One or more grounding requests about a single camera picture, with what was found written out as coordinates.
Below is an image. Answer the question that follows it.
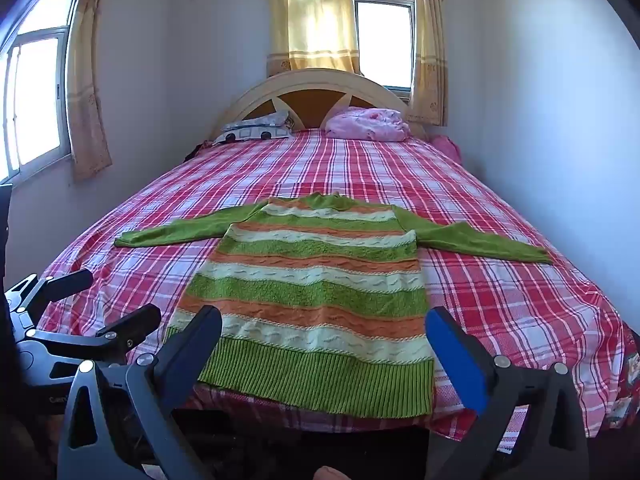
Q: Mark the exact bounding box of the printed bedding edge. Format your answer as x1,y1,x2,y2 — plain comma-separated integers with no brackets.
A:
607,332,640,432

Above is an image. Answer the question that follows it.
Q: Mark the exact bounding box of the pink cloth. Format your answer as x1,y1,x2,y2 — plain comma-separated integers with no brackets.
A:
429,135,462,164

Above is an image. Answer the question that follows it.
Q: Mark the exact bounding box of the pink pillow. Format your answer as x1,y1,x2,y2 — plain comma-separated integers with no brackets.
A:
320,106,412,142

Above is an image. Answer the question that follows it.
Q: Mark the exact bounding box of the red white plaid bedspread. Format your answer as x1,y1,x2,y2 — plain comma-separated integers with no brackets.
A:
37,127,640,453

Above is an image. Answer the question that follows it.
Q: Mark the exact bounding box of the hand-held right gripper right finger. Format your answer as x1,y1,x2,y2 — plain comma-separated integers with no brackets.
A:
425,306,591,480

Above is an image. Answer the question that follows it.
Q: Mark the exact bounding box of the wide yellow curtain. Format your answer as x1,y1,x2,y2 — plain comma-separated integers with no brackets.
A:
266,0,361,77

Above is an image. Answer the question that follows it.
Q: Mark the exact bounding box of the window behind headboard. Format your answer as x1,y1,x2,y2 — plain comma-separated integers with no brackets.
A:
348,0,417,92

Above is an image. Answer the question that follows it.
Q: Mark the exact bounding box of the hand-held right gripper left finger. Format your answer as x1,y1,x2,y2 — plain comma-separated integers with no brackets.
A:
56,304,224,480

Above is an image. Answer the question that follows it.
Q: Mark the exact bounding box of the white black patterned pillow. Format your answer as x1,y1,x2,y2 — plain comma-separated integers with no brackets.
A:
212,109,296,147

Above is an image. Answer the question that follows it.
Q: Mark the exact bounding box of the yellow side window curtain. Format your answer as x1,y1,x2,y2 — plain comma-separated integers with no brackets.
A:
66,0,114,182

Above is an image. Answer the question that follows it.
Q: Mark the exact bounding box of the dark cloth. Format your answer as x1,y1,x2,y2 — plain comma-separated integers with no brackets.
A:
183,139,215,162

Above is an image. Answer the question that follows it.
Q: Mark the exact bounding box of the side window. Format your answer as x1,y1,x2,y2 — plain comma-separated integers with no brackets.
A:
0,0,82,184

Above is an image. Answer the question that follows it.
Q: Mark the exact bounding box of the green orange striped knit sweater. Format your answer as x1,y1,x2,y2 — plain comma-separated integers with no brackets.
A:
114,192,554,419

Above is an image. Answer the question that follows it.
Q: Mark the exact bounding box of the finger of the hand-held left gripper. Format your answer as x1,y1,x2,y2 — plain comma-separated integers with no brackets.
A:
16,303,163,366
4,268,95,332

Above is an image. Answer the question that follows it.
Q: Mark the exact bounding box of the narrow yellow curtain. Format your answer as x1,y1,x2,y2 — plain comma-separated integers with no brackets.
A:
409,0,449,127

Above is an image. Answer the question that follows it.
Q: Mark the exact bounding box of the cream wooden headboard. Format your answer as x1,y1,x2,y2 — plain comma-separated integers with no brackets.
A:
210,67,427,143

